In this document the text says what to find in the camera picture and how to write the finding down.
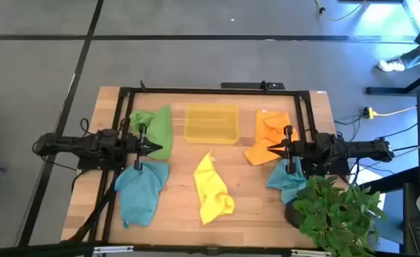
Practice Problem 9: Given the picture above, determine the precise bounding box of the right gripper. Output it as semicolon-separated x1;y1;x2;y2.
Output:
266;124;307;176

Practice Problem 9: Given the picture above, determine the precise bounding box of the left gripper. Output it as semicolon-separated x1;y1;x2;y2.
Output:
123;123;164;171

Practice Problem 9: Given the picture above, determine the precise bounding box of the green microfiber towel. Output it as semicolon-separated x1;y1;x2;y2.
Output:
129;104;174;161

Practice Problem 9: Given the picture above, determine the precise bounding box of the orange microfiber towel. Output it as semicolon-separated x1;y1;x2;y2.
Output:
244;109;299;167

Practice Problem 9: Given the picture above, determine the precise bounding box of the yellow translucent plastic bin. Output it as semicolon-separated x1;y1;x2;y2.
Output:
183;102;240;145

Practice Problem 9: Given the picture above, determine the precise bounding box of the yellow microfiber towel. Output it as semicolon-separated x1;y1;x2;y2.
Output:
193;151;236;226

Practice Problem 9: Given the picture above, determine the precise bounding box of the small teal microfiber towel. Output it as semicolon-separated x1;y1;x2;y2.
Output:
265;158;309;206

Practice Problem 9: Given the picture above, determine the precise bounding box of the large teal microfiber towel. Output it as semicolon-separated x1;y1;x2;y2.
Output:
114;161;170;229

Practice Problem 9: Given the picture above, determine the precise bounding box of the black plant pot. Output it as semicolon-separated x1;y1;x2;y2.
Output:
283;202;305;229

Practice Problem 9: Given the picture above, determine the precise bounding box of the green leafy plant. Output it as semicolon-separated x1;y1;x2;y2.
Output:
293;174;388;257

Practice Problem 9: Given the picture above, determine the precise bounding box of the black desk leg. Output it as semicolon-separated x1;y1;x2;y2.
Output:
359;166;420;196

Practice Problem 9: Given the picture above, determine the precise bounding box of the person's shoe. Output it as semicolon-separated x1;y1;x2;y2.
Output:
377;56;406;73

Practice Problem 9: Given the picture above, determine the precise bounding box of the black rig beam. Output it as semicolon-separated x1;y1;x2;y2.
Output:
0;241;420;257

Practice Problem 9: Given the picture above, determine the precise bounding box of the black metal table frame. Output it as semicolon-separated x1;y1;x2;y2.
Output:
88;80;319;246

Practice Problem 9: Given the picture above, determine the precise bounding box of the yellow extension cord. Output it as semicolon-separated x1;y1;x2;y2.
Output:
362;105;418;120

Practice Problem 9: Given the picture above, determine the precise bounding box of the silver metal bracket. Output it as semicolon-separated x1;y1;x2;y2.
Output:
290;248;334;257
92;244;135;255

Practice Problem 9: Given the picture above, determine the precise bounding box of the black floor cable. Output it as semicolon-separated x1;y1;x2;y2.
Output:
373;123;419;141

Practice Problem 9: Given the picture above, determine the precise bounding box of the cream floor cable with plug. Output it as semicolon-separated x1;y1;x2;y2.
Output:
313;0;369;22

